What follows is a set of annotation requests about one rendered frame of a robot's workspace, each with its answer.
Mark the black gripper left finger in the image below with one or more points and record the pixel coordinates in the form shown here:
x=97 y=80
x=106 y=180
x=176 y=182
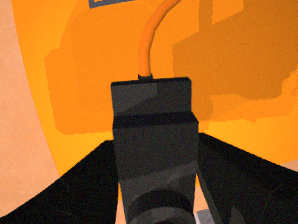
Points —
x=86 y=194

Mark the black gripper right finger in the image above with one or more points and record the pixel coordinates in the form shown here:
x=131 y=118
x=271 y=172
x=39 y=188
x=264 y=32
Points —
x=241 y=188

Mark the dark grey micro servo with orange cable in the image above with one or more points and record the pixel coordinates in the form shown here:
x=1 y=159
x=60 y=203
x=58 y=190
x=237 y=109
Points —
x=155 y=139

